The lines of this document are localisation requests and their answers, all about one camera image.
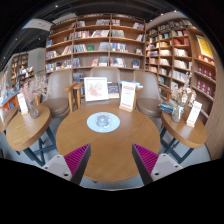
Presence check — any glass vase with pink flowers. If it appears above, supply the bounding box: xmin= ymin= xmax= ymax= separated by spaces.
xmin=20 ymin=74 xmax=49 ymax=120

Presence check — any small wooden book shelf unit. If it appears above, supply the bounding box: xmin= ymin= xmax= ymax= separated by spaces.
xmin=9 ymin=52 xmax=36 ymax=81

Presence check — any low book display shelf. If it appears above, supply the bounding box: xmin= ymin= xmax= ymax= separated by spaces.
xmin=0 ymin=69 xmax=23 ymax=118

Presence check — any white framed flower picture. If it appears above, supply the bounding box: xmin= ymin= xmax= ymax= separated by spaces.
xmin=83 ymin=76 xmax=110 ymax=102

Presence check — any white and orange sign card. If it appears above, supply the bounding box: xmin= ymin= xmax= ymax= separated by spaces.
xmin=16 ymin=92 xmax=29 ymax=116
xmin=185 ymin=100 xmax=203 ymax=128

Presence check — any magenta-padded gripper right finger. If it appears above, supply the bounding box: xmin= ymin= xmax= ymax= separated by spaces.
xmin=131 ymin=143 xmax=184 ymax=186

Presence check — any round wooden side table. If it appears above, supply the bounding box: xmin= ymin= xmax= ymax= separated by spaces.
xmin=159 ymin=108 xmax=208 ymax=165
xmin=5 ymin=103 xmax=59 ymax=167

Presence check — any dark covered book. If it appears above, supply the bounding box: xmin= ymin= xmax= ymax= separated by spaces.
xmin=107 ymin=82 xmax=120 ymax=100

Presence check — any large wooden book shelf unit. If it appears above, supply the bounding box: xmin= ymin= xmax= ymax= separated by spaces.
xmin=44 ymin=13 xmax=148 ymax=83

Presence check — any stack of books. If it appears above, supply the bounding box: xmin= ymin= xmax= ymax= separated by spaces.
xmin=157 ymin=99 xmax=177 ymax=114

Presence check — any glass vase with pale flowers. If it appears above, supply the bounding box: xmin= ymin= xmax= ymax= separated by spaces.
xmin=169 ymin=71 xmax=198 ymax=124

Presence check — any curved wooden book shelf unit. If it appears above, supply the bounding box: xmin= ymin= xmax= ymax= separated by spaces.
xmin=144 ymin=18 xmax=219 ymax=119

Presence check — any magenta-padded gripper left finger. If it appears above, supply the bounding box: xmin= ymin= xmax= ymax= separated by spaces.
xmin=41 ymin=143 xmax=92 ymax=186

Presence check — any white hanging ceiling panel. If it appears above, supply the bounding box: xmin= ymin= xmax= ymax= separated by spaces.
xmin=22 ymin=18 xmax=54 ymax=32

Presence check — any white and orange sign stand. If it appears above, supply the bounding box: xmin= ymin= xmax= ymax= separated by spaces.
xmin=118 ymin=80 xmax=137 ymax=113

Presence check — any round light blue mouse pad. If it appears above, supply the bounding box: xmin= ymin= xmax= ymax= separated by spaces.
xmin=86 ymin=111 xmax=121 ymax=134

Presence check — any brown wooden armchair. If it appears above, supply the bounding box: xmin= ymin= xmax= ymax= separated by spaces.
xmin=72 ymin=67 xmax=141 ymax=108
xmin=133 ymin=70 xmax=172 ymax=118
xmin=41 ymin=69 xmax=79 ymax=118

